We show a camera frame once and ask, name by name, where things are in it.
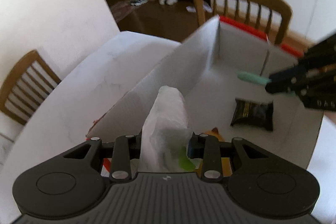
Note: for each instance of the black snack packet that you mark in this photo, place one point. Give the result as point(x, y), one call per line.
point(254, 114)

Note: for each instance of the red and white cardboard box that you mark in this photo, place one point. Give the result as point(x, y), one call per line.
point(203, 68)

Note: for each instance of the wooden chair at left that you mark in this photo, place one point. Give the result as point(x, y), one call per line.
point(27, 86)

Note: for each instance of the white sneakers pair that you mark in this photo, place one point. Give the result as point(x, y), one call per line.
point(168, 2)

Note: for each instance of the white plastic bag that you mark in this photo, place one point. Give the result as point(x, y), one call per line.
point(166, 134)

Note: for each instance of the wooden chair behind box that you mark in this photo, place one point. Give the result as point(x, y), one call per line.
point(256, 13)

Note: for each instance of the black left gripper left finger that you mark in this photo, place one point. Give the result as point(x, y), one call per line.
point(121, 151)

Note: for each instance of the orange round fruit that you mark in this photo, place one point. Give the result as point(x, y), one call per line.
point(215, 132)

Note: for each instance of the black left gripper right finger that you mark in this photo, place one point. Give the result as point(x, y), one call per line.
point(214, 154)

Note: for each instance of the dark sneakers pair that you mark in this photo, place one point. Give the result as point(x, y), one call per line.
point(137, 3)

